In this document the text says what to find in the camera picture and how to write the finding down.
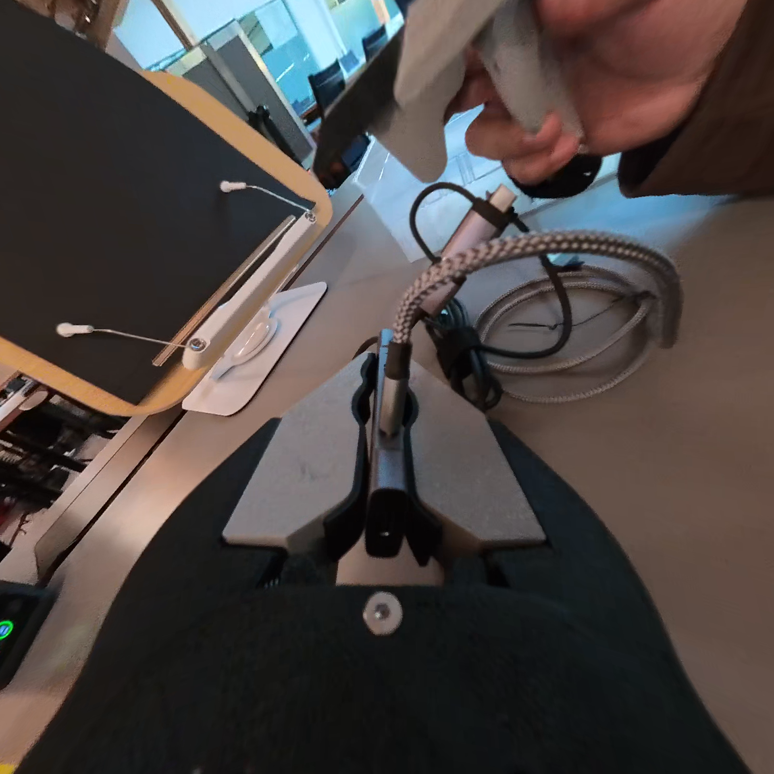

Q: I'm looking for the person's right hand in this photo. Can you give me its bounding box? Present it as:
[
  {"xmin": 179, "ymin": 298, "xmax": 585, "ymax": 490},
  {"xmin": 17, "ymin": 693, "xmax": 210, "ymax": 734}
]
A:
[{"xmin": 447, "ymin": 0, "xmax": 747, "ymax": 179}]

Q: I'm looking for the black panel with wooden edge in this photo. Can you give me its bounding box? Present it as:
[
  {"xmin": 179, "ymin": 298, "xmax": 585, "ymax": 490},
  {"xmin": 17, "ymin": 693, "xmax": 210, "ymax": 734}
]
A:
[{"xmin": 0, "ymin": 0, "xmax": 335, "ymax": 418}]

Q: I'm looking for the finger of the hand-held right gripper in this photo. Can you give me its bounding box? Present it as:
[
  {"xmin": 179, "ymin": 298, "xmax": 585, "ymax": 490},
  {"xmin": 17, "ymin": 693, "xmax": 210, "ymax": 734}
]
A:
[
  {"xmin": 375, "ymin": 0, "xmax": 509, "ymax": 183},
  {"xmin": 311, "ymin": 24, "xmax": 407, "ymax": 185}
]

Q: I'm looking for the white tablet stand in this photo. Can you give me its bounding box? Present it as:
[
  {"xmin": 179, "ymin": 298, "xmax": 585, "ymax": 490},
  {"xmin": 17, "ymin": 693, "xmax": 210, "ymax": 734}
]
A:
[{"xmin": 56, "ymin": 180, "xmax": 329, "ymax": 418}]

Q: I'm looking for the black charger with green lights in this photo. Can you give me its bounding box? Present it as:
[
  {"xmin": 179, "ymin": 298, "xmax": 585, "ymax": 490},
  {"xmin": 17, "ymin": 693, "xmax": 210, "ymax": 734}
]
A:
[{"xmin": 0, "ymin": 579, "xmax": 56, "ymax": 690}]

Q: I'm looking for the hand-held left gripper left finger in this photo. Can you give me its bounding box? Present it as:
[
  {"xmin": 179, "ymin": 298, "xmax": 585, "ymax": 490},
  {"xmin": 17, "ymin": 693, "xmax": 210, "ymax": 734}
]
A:
[{"xmin": 223, "ymin": 352, "xmax": 377, "ymax": 560}]

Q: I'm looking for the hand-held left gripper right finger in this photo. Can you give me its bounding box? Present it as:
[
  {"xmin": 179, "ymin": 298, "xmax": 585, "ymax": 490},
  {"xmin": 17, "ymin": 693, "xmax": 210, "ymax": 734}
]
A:
[{"xmin": 404, "ymin": 362, "xmax": 547, "ymax": 567}]

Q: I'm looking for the braided grey usb-c cable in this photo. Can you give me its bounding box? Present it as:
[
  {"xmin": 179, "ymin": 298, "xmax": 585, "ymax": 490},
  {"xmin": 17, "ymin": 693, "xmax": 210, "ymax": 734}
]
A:
[{"xmin": 378, "ymin": 229, "xmax": 685, "ymax": 439}]

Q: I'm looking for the black usb-c cable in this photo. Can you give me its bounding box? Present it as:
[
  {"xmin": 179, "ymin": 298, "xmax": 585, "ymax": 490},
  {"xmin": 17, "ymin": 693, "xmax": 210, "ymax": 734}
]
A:
[{"xmin": 423, "ymin": 208, "xmax": 574, "ymax": 413}]

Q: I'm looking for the grey partition panel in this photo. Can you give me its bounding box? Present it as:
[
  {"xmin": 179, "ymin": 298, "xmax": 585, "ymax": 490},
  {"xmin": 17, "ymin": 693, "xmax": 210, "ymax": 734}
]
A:
[{"xmin": 181, "ymin": 27, "xmax": 316, "ymax": 159}]

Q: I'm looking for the grey usb adapter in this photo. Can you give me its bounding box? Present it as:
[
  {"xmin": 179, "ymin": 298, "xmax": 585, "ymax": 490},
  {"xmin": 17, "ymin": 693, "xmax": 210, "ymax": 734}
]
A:
[{"xmin": 410, "ymin": 180, "xmax": 530, "ymax": 264}]

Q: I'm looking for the black office chair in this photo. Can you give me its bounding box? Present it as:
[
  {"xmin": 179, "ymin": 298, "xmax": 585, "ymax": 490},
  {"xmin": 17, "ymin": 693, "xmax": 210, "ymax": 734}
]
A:
[{"xmin": 307, "ymin": 60, "xmax": 347, "ymax": 110}]

